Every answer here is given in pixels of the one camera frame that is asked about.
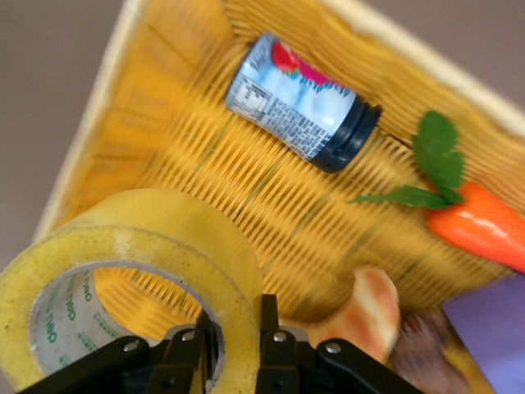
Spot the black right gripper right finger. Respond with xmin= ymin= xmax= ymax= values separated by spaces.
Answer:
xmin=254 ymin=293 xmax=423 ymax=394

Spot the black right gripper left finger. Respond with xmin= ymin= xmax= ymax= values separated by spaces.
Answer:
xmin=16 ymin=309 xmax=226 ymax=394

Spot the clear yellowish tape roll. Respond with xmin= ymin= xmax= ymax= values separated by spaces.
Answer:
xmin=0 ymin=188 xmax=263 ymax=391

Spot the toy croissant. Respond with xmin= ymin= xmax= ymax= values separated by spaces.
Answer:
xmin=307 ymin=264 xmax=401 ymax=366

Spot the brown toy lion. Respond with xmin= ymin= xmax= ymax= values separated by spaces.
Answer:
xmin=389 ymin=309 xmax=473 ymax=394

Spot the yellow woven basket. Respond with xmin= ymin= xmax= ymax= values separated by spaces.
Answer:
xmin=32 ymin=0 xmax=525 ymax=394

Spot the purple foam cube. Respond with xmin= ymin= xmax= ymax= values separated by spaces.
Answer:
xmin=441 ymin=273 xmax=525 ymax=394

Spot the orange toy carrot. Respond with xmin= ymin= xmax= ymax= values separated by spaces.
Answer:
xmin=348 ymin=110 xmax=525 ymax=274

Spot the small jar with black lid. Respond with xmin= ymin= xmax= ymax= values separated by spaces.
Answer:
xmin=225 ymin=31 xmax=383 ymax=174

